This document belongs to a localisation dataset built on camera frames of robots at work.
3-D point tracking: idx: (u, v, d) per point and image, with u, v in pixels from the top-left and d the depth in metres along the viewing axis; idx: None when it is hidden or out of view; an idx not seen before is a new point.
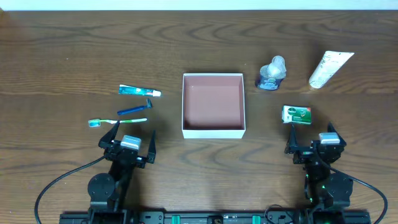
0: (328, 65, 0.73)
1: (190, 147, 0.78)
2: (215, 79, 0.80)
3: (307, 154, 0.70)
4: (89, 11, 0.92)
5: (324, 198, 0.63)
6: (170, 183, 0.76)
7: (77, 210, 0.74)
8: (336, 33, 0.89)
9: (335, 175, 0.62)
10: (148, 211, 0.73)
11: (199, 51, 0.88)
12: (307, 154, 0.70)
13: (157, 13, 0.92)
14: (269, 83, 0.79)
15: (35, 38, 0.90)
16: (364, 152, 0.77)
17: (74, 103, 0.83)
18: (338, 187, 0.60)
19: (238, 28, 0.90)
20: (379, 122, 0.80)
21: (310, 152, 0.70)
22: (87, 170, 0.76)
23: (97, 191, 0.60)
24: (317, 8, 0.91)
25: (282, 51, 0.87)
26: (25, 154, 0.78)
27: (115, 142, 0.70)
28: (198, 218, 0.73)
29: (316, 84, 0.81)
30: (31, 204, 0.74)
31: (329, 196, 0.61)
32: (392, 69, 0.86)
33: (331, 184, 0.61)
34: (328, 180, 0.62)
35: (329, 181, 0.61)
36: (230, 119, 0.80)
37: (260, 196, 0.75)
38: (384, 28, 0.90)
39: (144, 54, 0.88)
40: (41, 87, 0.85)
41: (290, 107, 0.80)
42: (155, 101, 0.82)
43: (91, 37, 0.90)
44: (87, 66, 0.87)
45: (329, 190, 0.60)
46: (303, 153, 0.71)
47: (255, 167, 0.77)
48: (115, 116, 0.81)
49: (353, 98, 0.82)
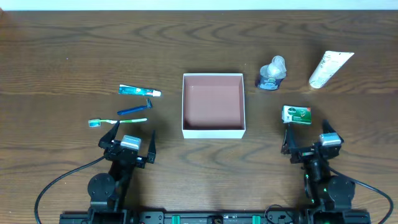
0: (328, 65, 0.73)
1: (190, 147, 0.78)
2: (215, 79, 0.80)
3: (307, 154, 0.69)
4: (89, 11, 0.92)
5: (326, 201, 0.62)
6: (170, 183, 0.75)
7: (77, 210, 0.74)
8: (336, 33, 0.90)
9: (337, 178, 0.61)
10: (148, 211, 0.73)
11: (199, 51, 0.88)
12: (307, 155, 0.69)
13: (157, 13, 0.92)
14: (269, 83, 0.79)
15: (35, 38, 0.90)
16: (364, 152, 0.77)
17: (74, 103, 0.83)
18: (340, 191, 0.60)
19: (238, 28, 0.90)
20: (379, 122, 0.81)
21: (309, 152, 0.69)
22: (86, 170, 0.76)
23: (97, 192, 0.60)
24: (317, 8, 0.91)
25: (282, 51, 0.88)
26: (25, 154, 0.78)
27: (115, 142, 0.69)
28: (199, 218, 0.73)
29: (315, 84, 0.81)
30: (30, 205, 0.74)
31: (330, 200, 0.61)
32: (392, 70, 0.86)
33: (334, 187, 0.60)
34: (329, 183, 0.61)
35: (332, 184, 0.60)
36: (230, 120, 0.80)
37: (260, 196, 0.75)
38: (384, 28, 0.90)
39: (144, 54, 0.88)
40: (40, 87, 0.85)
41: (290, 107, 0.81)
42: (155, 101, 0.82)
43: (91, 37, 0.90)
44: (87, 66, 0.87)
45: (331, 193, 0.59)
46: (302, 154, 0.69)
47: (255, 167, 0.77)
48: (115, 116, 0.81)
49: (352, 98, 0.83)
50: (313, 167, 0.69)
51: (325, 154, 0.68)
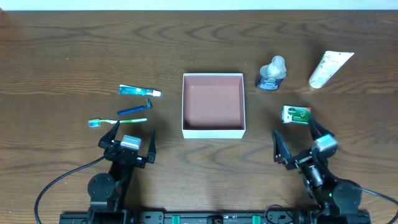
0: (328, 65, 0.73)
1: (190, 147, 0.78)
2: (214, 79, 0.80)
3: (303, 160, 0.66)
4: (89, 11, 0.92)
5: (330, 205, 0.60)
6: (170, 183, 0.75)
7: (77, 210, 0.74)
8: (336, 33, 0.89)
9: (342, 183, 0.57)
10: (148, 211, 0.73)
11: (199, 51, 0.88)
12: (304, 161, 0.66)
13: (157, 13, 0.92)
14: (269, 83, 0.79)
15: (35, 37, 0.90)
16: (364, 152, 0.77)
17: (74, 103, 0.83)
18: (346, 197, 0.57)
19: (238, 28, 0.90)
20: (379, 122, 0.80)
21: (306, 158, 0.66)
22: (86, 170, 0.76)
23: (97, 191, 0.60)
24: (317, 8, 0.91)
25: (282, 51, 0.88)
26: (25, 154, 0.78)
27: (115, 142, 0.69)
28: (198, 218, 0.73)
29: (316, 83, 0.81)
30: (30, 205, 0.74)
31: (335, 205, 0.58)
32: (392, 70, 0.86)
33: (339, 194, 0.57)
34: (335, 188, 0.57)
35: (337, 191, 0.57)
36: (230, 120, 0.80)
37: (260, 196, 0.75)
38: (384, 28, 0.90)
39: (144, 54, 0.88)
40: (40, 87, 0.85)
41: (290, 107, 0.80)
42: (155, 101, 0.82)
43: (91, 37, 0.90)
44: (87, 66, 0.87)
45: (336, 199, 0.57)
46: (300, 161, 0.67)
47: (255, 167, 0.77)
48: (115, 116, 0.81)
49: (353, 98, 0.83)
50: (311, 172, 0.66)
51: (323, 157, 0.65)
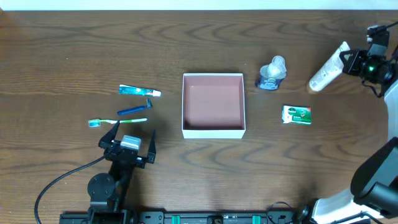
0: (333, 60, 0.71)
1: (190, 147, 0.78)
2: (215, 78, 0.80)
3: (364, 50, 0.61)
4: (88, 11, 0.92)
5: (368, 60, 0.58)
6: (170, 183, 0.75)
7: (77, 210, 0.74)
8: (336, 32, 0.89)
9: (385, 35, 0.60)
10: (148, 211, 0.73)
11: (199, 51, 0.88)
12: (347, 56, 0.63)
13: (157, 13, 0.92)
14: (269, 83, 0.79)
15: (35, 37, 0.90)
16: (362, 152, 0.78)
17: (73, 102, 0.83)
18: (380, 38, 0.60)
19: (238, 28, 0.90)
20: (379, 122, 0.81)
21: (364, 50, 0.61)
22: (86, 170, 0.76)
23: (97, 191, 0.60)
24: (317, 8, 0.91)
25: (282, 51, 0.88)
26: (25, 155, 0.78)
27: (115, 142, 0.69)
28: (199, 218, 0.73)
29: (315, 76, 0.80)
30: (30, 205, 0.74)
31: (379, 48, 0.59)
32: None
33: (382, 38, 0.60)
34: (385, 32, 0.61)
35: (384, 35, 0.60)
36: (230, 119, 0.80)
37: (261, 196, 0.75)
38: None
39: (143, 53, 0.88)
40: (40, 87, 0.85)
41: (290, 107, 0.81)
42: (155, 101, 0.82)
43: (91, 37, 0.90)
44: (87, 66, 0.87)
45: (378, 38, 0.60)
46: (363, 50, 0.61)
47: (255, 167, 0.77)
48: (115, 116, 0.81)
49: (352, 98, 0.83)
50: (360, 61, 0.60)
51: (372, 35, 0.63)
